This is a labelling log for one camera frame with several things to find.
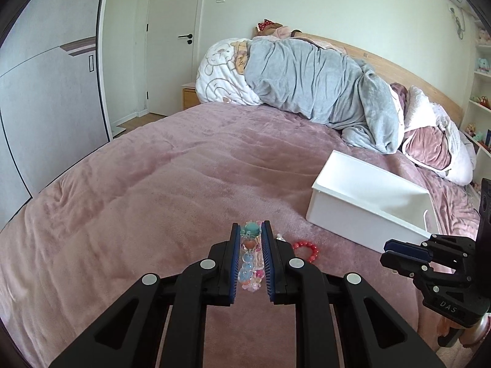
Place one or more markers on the wooden nightstand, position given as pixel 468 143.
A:
pixel 188 97

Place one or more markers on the white cartoon print pillow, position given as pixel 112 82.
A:
pixel 218 73

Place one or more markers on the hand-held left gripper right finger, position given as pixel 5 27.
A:
pixel 268 264

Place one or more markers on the teal plush toy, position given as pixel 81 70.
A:
pixel 484 64

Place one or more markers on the white plastic box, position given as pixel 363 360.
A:
pixel 345 214

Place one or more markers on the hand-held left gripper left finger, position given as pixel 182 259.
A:
pixel 234 260

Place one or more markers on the pink velvet pillow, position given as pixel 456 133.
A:
pixel 425 145

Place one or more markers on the grey blanket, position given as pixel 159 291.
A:
pixel 307 80

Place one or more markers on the grey wardrobe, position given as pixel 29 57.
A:
pixel 50 103

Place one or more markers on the red polka-dot bow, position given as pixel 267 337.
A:
pixel 264 25

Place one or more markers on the small clear jewelry piece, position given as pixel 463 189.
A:
pixel 280 237

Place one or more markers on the wooden headboard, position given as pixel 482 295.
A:
pixel 383 55

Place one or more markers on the white door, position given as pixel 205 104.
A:
pixel 168 65

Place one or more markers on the pink plush bed blanket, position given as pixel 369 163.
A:
pixel 153 184

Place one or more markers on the light pink blanket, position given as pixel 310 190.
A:
pixel 307 40

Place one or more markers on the pink plush toy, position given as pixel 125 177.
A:
pixel 484 36

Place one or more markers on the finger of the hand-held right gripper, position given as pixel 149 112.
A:
pixel 402 262
pixel 406 248

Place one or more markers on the white fluffy blanket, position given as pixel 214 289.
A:
pixel 460 161

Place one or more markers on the white wall shelf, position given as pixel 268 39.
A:
pixel 475 115

